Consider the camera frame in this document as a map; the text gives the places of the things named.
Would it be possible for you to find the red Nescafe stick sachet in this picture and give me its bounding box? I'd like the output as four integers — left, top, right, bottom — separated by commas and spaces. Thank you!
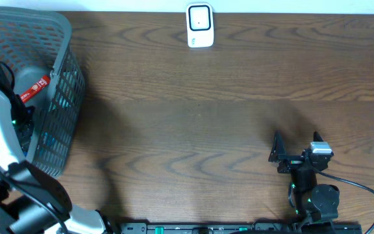
20, 75, 51, 103

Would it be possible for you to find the white barcode scanner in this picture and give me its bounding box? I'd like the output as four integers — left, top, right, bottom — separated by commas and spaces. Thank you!
186, 3, 214, 48

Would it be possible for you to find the grey plastic mesh basket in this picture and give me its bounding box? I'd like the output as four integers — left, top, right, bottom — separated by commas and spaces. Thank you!
0, 6, 85, 177

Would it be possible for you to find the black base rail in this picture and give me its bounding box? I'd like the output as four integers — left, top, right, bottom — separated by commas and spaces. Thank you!
119, 221, 362, 234

